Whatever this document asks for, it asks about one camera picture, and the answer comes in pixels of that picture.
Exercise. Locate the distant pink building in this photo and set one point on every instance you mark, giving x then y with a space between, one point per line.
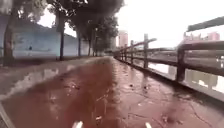
123 38

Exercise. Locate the red paved path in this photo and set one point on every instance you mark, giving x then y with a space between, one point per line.
110 96

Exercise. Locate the row of trees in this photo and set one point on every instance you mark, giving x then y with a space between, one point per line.
86 20

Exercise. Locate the robot's own part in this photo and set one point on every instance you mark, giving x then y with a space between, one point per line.
148 125
77 124

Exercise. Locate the water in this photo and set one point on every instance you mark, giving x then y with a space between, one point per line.
200 78

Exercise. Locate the low distant building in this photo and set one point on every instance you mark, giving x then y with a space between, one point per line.
201 36

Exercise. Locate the wooden rail fence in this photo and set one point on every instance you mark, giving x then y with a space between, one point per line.
180 58

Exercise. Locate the grey long wall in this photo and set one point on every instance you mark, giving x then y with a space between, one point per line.
36 41

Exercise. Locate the low concrete kerb wall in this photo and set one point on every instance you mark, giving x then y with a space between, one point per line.
30 78

